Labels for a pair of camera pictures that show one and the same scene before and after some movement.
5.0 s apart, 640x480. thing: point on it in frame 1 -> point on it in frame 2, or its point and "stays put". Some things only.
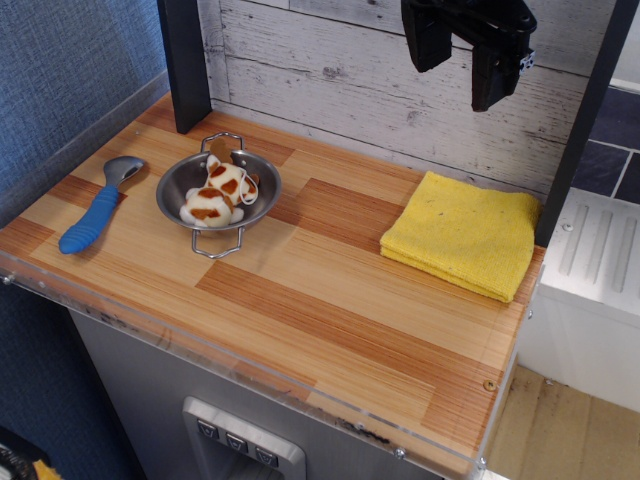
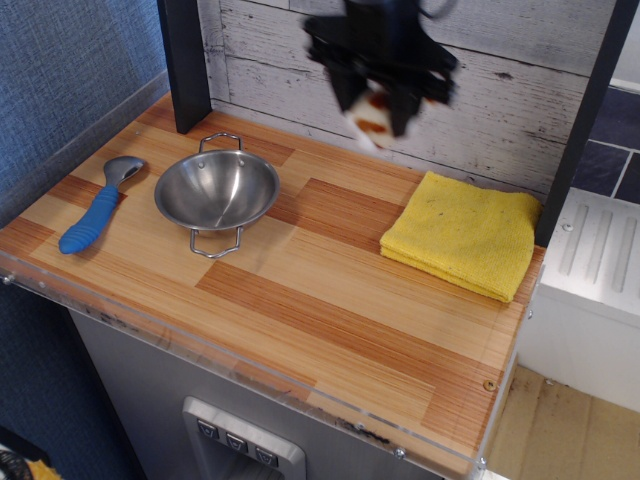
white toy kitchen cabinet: (583, 331) stays put
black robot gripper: (499, 31) -> (385, 38)
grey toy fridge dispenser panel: (229, 448) stays put
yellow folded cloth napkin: (479, 237) stays put
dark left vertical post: (184, 45) stays put
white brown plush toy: (217, 203) -> (373, 113)
